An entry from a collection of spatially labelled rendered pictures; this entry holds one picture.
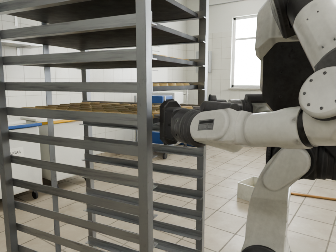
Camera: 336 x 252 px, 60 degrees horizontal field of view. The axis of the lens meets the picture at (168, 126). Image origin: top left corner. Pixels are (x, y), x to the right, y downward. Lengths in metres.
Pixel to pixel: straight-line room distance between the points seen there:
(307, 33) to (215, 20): 5.49
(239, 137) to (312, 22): 0.23
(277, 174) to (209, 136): 0.31
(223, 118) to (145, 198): 0.36
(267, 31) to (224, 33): 5.13
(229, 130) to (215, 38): 5.44
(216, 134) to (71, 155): 2.84
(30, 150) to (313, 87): 2.80
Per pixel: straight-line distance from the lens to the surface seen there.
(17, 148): 3.00
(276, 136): 0.52
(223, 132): 0.56
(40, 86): 1.07
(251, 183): 3.28
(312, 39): 0.55
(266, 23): 0.79
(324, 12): 0.57
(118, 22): 0.86
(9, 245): 1.35
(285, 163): 0.83
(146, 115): 0.77
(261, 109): 1.13
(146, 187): 0.81
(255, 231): 0.96
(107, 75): 4.50
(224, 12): 5.99
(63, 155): 3.28
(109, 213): 1.56
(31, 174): 3.11
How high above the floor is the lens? 1.16
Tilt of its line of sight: 9 degrees down
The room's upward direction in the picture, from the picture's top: straight up
